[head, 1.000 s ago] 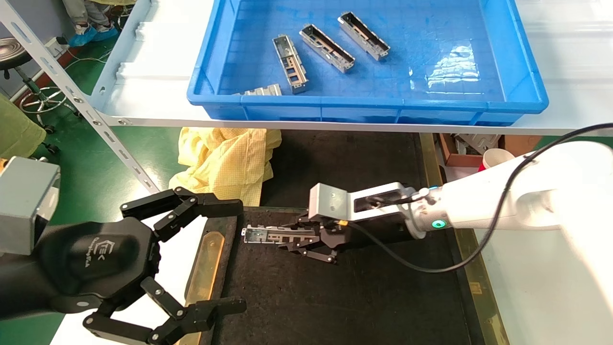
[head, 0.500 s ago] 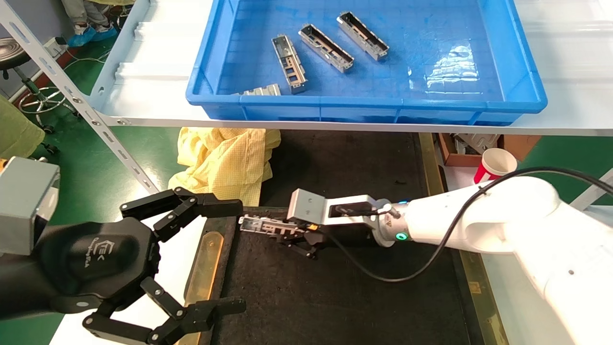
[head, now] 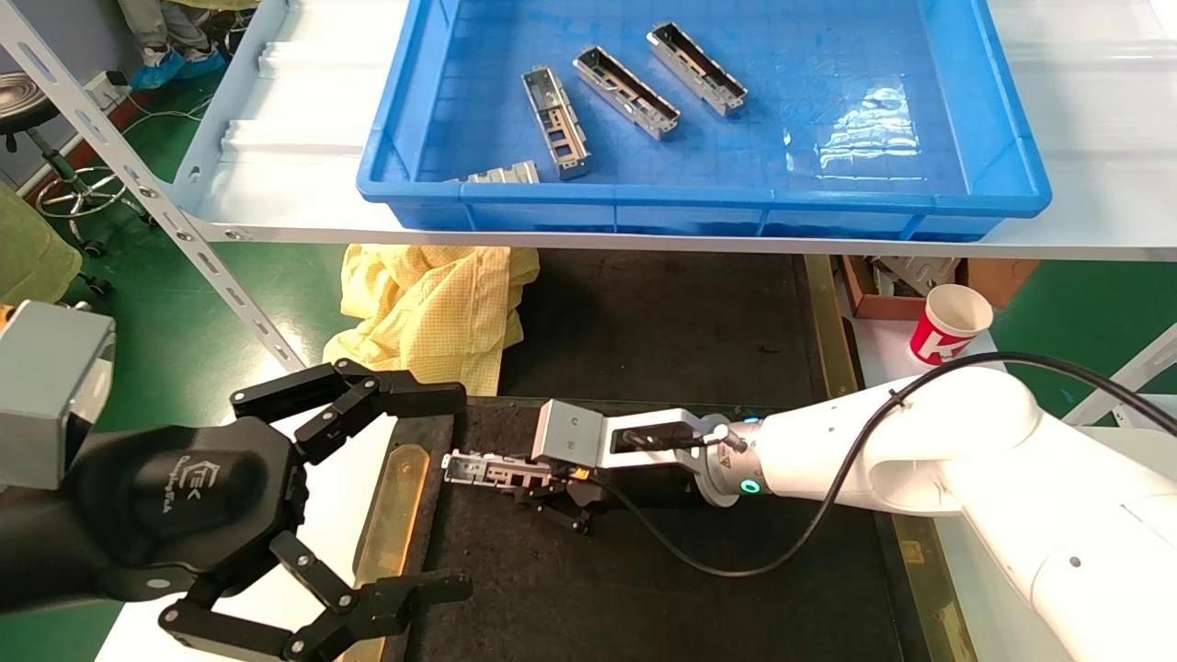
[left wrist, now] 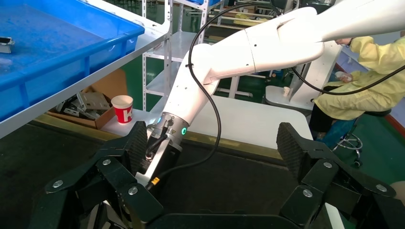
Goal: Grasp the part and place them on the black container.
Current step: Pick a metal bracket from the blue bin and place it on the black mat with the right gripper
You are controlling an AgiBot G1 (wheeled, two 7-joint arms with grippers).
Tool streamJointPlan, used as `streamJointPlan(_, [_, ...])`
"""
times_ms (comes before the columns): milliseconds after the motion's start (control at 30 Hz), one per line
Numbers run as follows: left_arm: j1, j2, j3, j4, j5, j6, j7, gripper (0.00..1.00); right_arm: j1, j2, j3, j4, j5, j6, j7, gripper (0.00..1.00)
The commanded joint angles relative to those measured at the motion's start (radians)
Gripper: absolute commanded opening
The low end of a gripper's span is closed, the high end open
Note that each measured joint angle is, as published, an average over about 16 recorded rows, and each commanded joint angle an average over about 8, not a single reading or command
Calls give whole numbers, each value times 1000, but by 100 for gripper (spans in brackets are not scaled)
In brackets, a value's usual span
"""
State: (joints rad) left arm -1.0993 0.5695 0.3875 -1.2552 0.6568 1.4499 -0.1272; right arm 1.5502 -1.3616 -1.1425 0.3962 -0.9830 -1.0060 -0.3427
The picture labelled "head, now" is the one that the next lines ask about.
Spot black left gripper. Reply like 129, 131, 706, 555
0, 359, 474, 662

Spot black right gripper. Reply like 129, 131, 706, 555
515, 458, 716, 534

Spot silver metal housing part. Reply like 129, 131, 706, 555
441, 449, 557, 488
455, 161, 541, 185
646, 22, 748, 118
520, 64, 589, 180
572, 46, 681, 141

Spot black felt tray brass edges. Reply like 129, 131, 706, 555
497, 248, 861, 410
333, 395, 977, 662

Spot yellow crumpled cloth garment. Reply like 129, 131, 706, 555
322, 244, 541, 396

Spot white metal shelf rack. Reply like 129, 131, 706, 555
0, 0, 1177, 426

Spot red white paper cup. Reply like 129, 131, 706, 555
908, 283, 994, 367

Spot person in yellow coat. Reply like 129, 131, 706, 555
0, 184, 84, 304

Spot brown cardboard box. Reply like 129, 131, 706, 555
839, 256, 1042, 321

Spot blue plastic bin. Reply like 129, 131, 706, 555
356, 0, 1052, 242

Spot person with blue shoe covers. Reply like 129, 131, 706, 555
115, 0, 258, 91

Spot white power strip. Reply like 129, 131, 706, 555
81, 70, 130, 104

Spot chrome wheeled stool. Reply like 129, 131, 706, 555
0, 72, 125, 258

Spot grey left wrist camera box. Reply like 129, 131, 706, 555
0, 302, 118, 493

